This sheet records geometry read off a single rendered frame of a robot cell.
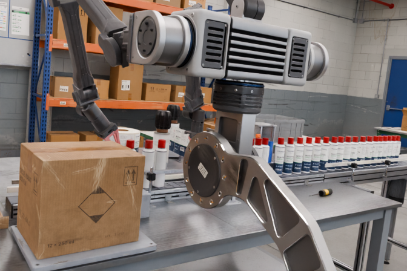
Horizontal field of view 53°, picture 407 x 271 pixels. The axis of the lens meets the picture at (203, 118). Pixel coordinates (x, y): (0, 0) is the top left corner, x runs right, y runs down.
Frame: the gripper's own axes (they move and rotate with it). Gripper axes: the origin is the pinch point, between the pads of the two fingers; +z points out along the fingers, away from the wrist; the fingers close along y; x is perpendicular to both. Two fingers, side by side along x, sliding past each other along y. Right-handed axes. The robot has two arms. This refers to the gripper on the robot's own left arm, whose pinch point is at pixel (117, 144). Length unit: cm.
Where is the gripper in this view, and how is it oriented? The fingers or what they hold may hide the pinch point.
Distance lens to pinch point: 164.4
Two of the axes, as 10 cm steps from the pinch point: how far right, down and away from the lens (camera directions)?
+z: 4.7, 7.6, 4.5
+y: -5.8, -1.2, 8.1
